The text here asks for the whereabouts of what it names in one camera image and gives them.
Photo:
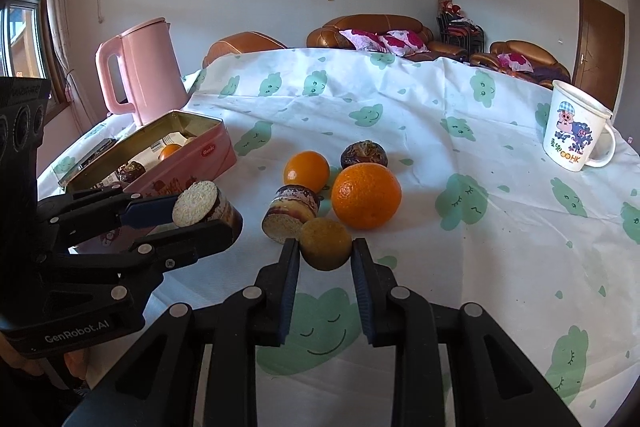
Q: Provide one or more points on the pink floral pillow left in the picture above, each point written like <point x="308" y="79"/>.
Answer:
<point x="365" y="41"/>

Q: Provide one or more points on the pink floral pillow right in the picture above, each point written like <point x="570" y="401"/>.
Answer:
<point x="402" y="43"/>

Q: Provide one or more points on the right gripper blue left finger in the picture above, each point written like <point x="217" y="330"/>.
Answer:
<point x="258" y="315"/>

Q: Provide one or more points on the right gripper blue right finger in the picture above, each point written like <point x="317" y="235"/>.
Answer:
<point x="395" y="316"/>

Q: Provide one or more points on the brown wooden door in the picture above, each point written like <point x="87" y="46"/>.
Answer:
<point x="600" y="51"/>

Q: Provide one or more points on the white cartoon mug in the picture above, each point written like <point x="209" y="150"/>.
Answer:
<point x="575" y="124"/>

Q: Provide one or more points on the layered cake roll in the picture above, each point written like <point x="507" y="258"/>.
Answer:
<point x="291" y="207"/>

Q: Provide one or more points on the pink floral armchair pillow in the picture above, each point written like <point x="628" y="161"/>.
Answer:
<point x="515" y="62"/>

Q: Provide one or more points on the dark chocolate round cake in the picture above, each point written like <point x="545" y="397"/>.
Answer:
<point x="130" y="172"/>

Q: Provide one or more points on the dark round pastry back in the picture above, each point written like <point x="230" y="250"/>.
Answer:
<point x="363" y="151"/>

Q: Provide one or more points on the stacked dark chairs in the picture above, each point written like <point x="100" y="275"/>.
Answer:
<point x="456" y="29"/>

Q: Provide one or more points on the small brown longan fruit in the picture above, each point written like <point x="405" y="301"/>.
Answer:
<point x="326" y="244"/>

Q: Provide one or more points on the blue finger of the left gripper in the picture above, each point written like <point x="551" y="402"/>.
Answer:
<point x="148" y="258"/>
<point x="76" y="217"/>

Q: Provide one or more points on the small orange back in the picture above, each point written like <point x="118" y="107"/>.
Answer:
<point x="308" y="169"/>

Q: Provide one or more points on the brown leather armchair sofa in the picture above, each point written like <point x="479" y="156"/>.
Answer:
<point x="546" y="67"/>

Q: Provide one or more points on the layered cake white top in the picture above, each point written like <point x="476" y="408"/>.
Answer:
<point x="203" y="201"/>

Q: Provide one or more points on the large orange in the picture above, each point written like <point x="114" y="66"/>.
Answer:
<point x="365" y="196"/>

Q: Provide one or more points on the small orange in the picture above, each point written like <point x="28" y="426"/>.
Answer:
<point x="308" y="169"/>
<point x="168" y="150"/>

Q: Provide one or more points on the pink electric kettle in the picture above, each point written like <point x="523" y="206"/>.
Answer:
<point x="148" y="69"/>

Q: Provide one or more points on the pink metal tin box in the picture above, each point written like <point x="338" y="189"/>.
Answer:
<point x="205" y="158"/>

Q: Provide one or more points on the window with frame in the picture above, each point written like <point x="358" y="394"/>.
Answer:
<point x="22" y="51"/>

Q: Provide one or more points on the brown leather long sofa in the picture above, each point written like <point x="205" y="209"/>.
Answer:
<point x="328" y="36"/>

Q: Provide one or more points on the brown leather chair back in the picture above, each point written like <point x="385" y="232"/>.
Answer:
<point x="241" y="43"/>

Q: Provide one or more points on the beige curtain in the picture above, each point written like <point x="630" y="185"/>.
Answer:
<point x="75" y="95"/>

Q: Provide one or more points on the printed paper in tin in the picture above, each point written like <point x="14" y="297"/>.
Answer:
<point x="149" y="156"/>

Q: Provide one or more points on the small orange front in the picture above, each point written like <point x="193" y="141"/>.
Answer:
<point x="168" y="150"/>

